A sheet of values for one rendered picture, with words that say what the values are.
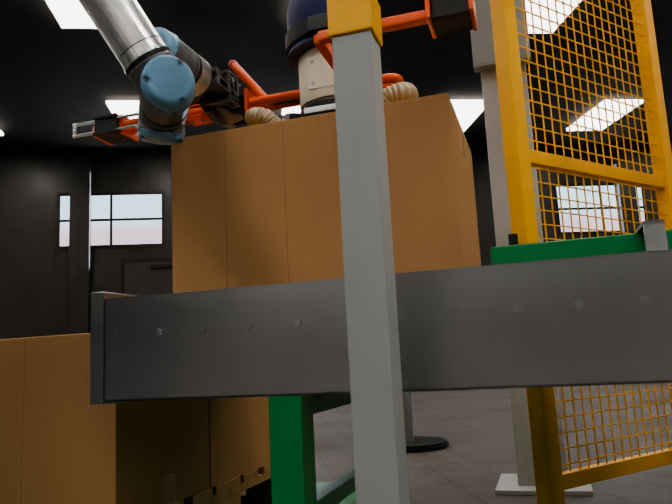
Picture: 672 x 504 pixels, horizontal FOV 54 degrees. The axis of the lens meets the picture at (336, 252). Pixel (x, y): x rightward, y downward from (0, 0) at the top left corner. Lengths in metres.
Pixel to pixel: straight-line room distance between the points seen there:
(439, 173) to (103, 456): 0.90
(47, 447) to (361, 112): 1.02
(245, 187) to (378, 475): 0.69
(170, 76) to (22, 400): 0.82
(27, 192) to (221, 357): 10.38
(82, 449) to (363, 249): 0.86
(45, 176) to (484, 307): 10.66
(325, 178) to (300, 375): 0.40
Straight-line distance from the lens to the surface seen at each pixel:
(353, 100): 0.96
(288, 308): 1.13
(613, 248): 1.16
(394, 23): 1.29
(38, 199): 11.40
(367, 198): 0.92
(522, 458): 2.36
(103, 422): 1.50
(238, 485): 1.99
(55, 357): 1.58
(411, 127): 1.28
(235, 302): 1.17
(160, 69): 1.19
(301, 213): 1.30
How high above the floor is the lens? 0.46
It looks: 9 degrees up
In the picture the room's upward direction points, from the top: 3 degrees counter-clockwise
